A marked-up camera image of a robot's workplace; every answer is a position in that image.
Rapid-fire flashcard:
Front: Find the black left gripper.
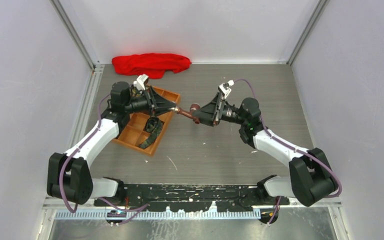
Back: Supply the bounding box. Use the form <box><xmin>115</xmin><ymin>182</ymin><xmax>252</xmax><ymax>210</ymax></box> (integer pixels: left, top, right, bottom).
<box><xmin>125</xmin><ymin>87</ymin><xmax>176</xmax><ymax>118</ymax></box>

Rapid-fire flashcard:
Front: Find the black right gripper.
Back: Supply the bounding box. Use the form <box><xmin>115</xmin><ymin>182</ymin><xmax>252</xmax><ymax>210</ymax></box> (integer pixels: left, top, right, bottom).
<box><xmin>191</xmin><ymin>92</ymin><xmax>247</xmax><ymax>127</ymax></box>

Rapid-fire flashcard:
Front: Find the brown water faucet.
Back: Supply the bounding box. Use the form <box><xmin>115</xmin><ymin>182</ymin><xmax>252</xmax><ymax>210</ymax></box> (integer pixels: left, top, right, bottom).
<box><xmin>176</xmin><ymin>103</ymin><xmax>201</xmax><ymax>124</ymax></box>

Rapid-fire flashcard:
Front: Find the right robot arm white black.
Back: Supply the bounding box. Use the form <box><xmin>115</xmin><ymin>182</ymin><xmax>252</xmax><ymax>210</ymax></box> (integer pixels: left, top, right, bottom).
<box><xmin>190</xmin><ymin>93</ymin><xmax>341</xmax><ymax>207</ymax></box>

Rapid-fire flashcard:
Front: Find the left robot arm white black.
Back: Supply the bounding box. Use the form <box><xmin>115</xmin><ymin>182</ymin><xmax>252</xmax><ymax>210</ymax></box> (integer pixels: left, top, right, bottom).
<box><xmin>46</xmin><ymin>81</ymin><xmax>177</xmax><ymax>207</ymax></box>

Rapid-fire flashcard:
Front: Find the unrolled green camouflage tie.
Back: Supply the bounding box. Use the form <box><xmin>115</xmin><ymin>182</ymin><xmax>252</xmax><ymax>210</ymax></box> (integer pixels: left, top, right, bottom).
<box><xmin>138</xmin><ymin>117</ymin><xmax>164</xmax><ymax>149</ymax></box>

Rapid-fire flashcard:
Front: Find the red cloth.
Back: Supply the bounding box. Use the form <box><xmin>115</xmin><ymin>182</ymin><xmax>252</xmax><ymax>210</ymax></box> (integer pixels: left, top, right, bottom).
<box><xmin>111</xmin><ymin>53</ymin><xmax>192</xmax><ymax>79</ymax></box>

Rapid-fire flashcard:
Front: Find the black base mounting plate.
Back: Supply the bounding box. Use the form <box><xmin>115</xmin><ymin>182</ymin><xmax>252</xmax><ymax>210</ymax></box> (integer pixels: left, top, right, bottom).
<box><xmin>107</xmin><ymin>183</ymin><xmax>277</xmax><ymax>213</ymax></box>

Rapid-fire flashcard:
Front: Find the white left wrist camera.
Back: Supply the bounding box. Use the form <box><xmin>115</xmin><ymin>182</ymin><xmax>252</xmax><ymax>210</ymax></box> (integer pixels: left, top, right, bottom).
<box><xmin>133</xmin><ymin>74</ymin><xmax>149</xmax><ymax>91</ymax></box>

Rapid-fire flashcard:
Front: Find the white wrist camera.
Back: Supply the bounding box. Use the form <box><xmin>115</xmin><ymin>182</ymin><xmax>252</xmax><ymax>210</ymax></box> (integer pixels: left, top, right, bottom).
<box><xmin>218</xmin><ymin>79</ymin><xmax>235</xmax><ymax>100</ymax></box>
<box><xmin>133</xmin><ymin>74</ymin><xmax>149</xmax><ymax>91</ymax></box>

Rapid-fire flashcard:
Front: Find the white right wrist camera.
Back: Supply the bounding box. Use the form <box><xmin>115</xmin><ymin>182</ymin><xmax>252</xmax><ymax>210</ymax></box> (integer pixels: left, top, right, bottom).
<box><xmin>218</xmin><ymin>79</ymin><xmax>235</xmax><ymax>100</ymax></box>

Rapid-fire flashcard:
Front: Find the aluminium slotted rail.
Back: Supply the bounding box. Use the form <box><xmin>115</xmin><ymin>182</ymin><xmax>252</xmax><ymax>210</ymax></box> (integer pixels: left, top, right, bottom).
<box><xmin>54</xmin><ymin>208</ymin><xmax>261</xmax><ymax>220</ymax></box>

